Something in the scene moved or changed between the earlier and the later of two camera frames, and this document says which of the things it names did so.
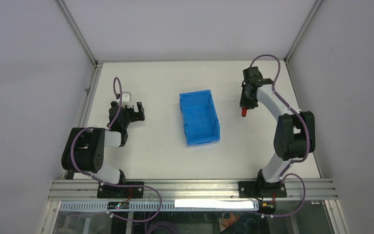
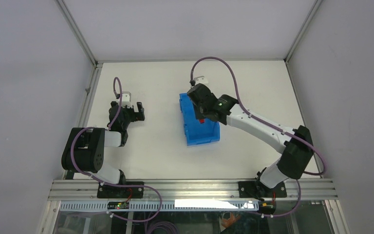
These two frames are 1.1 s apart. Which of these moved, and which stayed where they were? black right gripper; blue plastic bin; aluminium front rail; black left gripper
Moved: black right gripper
Stayed: blue plastic bin; black left gripper; aluminium front rail
